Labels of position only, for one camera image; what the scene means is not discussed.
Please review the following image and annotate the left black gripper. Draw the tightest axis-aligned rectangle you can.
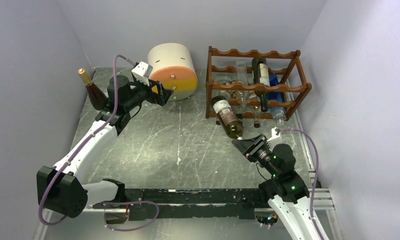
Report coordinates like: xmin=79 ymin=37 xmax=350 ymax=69
xmin=124 ymin=77 xmax=174 ymax=111

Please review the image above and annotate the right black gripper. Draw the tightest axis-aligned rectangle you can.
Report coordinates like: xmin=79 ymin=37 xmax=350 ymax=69
xmin=232 ymin=133 xmax=280 ymax=178

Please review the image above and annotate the dark green labelled wine bottle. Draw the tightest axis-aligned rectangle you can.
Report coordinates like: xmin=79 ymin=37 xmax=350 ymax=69
xmin=211 ymin=95 xmax=244 ymax=139

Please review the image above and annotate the dark gold-capped wine bottle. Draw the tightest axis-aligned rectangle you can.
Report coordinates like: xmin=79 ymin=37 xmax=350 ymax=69
xmin=78 ymin=68 xmax=107 ymax=111

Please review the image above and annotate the dark wine bottle white label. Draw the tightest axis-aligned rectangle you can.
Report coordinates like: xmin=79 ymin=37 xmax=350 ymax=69
xmin=251 ymin=57 xmax=270 ymax=113

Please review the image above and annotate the clear glass bottle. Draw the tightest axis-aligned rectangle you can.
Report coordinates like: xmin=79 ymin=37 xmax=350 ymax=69
xmin=235 ymin=60 xmax=251 ymax=117

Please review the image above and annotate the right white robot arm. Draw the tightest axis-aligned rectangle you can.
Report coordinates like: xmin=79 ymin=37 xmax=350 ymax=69
xmin=232 ymin=134 xmax=329 ymax=240

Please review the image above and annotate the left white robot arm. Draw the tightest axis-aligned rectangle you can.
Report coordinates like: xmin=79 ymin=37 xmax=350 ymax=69
xmin=36 ymin=75 xmax=174 ymax=225

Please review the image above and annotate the blue labelled clear bottle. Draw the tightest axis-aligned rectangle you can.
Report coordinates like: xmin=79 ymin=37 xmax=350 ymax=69
xmin=268 ymin=74 xmax=286 ymax=126

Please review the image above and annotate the brown wooden wine rack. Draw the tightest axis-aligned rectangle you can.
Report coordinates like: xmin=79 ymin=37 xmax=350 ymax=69
xmin=205 ymin=46 xmax=312 ymax=120

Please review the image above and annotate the white round drawer cabinet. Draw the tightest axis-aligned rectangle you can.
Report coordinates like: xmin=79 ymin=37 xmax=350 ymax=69
xmin=147 ymin=43 xmax=198 ymax=101

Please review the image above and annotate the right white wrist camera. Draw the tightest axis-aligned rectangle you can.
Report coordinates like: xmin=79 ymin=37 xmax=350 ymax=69
xmin=267 ymin=127 xmax=283 ymax=145

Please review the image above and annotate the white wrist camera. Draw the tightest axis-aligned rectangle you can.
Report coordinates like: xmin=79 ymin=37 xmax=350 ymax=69
xmin=131 ymin=61 xmax=153 ymax=86
xmin=267 ymin=127 xmax=283 ymax=145

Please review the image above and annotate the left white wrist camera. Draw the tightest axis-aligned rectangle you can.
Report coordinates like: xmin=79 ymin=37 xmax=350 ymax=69
xmin=131 ymin=61 xmax=153 ymax=86

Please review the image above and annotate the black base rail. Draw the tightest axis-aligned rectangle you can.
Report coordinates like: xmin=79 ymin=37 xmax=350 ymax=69
xmin=125 ymin=188 xmax=271 ymax=221

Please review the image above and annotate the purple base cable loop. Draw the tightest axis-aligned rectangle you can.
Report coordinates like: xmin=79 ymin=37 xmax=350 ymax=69
xmin=103 ymin=200 xmax=160 ymax=232

